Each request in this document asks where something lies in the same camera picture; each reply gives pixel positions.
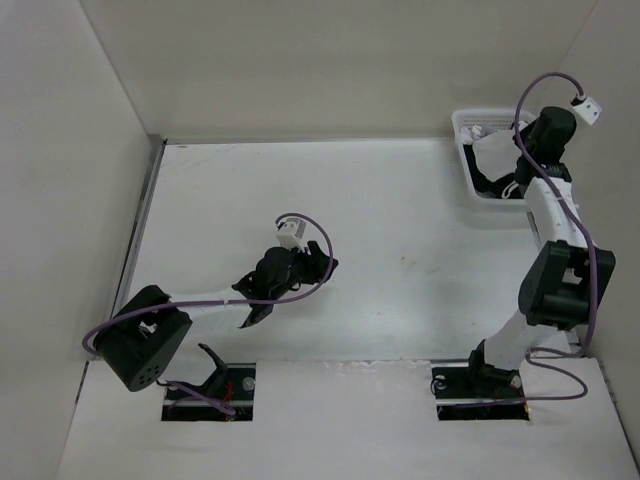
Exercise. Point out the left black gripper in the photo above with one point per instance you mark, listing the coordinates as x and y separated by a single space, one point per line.
316 264

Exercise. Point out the white tank top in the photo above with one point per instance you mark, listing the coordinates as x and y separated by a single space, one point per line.
497 154

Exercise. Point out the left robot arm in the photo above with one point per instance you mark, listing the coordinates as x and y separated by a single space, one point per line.
141 341

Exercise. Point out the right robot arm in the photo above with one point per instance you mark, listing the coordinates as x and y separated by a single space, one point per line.
565 284

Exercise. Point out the black tank top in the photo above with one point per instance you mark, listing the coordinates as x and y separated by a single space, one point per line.
504 188

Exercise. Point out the small white cloth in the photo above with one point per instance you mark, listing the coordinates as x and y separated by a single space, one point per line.
469 135

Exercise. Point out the white plastic basket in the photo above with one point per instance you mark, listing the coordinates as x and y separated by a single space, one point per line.
491 120

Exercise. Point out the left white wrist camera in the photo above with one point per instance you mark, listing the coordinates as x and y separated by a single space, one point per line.
290 232

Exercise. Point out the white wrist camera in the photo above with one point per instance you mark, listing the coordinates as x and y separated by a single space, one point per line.
587 109
290 232

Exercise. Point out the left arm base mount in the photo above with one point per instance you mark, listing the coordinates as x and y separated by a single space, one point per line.
237 389

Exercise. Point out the metal table edge rail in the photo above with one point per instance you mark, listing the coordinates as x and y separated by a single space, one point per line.
157 143

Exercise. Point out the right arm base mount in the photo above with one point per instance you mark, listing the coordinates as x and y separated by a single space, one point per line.
460 399

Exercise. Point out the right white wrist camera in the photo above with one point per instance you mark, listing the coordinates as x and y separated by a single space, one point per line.
587 109

